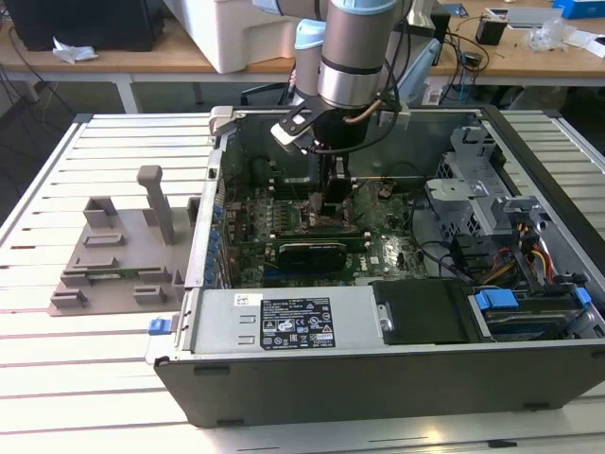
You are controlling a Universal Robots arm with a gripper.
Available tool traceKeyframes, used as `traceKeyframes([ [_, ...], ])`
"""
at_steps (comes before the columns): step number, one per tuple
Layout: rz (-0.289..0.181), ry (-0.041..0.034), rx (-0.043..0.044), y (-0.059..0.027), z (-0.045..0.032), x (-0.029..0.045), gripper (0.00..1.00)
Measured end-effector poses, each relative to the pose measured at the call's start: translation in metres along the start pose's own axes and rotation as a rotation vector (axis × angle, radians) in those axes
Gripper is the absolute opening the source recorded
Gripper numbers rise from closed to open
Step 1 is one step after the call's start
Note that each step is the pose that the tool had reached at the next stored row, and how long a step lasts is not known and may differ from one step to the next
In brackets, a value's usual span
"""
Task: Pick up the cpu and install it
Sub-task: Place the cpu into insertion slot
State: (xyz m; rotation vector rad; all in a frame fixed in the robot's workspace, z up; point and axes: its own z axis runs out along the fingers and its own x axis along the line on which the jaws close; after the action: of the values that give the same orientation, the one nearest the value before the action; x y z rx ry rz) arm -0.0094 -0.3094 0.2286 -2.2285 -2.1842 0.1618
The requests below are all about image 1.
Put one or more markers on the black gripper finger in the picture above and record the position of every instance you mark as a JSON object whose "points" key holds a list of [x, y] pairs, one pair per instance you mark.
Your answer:
{"points": [[338, 191]]}

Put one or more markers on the silver CPU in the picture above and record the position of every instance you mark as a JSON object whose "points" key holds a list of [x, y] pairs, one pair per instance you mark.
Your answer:
{"points": [[317, 215]]}

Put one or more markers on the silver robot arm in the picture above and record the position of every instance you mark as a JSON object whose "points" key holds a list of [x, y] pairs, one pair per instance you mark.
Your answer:
{"points": [[352, 57]]}

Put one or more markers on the CPU socket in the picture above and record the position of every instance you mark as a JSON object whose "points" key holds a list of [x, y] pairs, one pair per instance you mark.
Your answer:
{"points": [[342, 221]]}

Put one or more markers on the black RAM slot bank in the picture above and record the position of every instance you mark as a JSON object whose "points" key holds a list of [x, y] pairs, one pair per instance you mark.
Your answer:
{"points": [[316, 235], [293, 187]]}

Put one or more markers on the black graphics card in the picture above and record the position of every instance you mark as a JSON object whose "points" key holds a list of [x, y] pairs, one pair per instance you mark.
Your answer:
{"points": [[312, 257]]}

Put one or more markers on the green motherboard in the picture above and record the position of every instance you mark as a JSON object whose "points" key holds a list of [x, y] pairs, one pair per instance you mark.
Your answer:
{"points": [[392, 255]]}

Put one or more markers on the grey case release latch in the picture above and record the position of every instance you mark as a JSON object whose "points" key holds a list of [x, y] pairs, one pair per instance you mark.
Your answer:
{"points": [[222, 118]]}

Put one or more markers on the large white box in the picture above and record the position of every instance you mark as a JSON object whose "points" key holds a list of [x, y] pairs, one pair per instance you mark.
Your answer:
{"points": [[246, 38]]}

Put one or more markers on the grey metal drive cage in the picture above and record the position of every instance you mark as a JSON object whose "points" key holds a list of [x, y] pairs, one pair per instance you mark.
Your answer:
{"points": [[472, 208]]}

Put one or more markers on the black desktop device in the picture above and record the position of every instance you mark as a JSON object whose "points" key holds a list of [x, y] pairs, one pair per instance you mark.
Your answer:
{"points": [[442, 28]]}

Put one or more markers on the grey power supply unit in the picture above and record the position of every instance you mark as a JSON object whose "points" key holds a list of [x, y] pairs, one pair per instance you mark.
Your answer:
{"points": [[222, 321]]}

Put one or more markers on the small black box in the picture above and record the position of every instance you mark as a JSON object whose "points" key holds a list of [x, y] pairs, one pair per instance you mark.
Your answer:
{"points": [[490, 30]]}

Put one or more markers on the hard disk in blue carrier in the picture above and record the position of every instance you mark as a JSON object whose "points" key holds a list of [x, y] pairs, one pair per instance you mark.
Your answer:
{"points": [[495, 301]]}

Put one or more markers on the wooden desk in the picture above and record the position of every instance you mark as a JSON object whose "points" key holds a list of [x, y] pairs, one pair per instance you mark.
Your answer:
{"points": [[142, 59], [520, 61]]}

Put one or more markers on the black open PC case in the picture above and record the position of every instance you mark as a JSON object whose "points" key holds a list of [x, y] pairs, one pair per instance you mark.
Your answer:
{"points": [[331, 392]]}

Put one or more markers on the grey parts rack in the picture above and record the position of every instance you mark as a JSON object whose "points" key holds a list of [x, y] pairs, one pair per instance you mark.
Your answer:
{"points": [[132, 227]]}

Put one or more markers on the grey flat box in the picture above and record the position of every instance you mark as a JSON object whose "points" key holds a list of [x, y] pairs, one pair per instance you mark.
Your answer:
{"points": [[529, 18]]}

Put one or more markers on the blue plastic clip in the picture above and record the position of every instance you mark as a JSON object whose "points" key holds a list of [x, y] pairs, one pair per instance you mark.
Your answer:
{"points": [[158, 326]]}

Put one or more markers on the clear plastic bag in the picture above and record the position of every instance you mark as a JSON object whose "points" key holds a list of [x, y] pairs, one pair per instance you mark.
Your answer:
{"points": [[548, 33]]}

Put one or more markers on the green RAM stick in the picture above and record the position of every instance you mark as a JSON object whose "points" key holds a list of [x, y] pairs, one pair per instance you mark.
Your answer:
{"points": [[113, 274]]}

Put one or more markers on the white paper card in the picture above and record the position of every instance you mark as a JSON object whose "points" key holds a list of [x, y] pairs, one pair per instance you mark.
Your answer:
{"points": [[586, 42]]}

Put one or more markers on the blue cardboard box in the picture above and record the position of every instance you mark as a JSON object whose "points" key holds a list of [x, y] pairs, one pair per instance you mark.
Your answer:
{"points": [[581, 8]]}

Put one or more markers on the large black box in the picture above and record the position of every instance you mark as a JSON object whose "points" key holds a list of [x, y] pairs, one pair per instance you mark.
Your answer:
{"points": [[85, 23]]}

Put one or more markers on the crumpled white paper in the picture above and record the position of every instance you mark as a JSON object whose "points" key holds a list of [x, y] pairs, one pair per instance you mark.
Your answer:
{"points": [[71, 51]]}

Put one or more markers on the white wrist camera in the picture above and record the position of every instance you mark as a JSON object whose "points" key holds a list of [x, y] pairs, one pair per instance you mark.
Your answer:
{"points": [[290, 134]]}

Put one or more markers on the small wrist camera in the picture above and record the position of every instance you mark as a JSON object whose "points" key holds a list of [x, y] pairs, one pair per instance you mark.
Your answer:
{"points": [[393, 118]]}

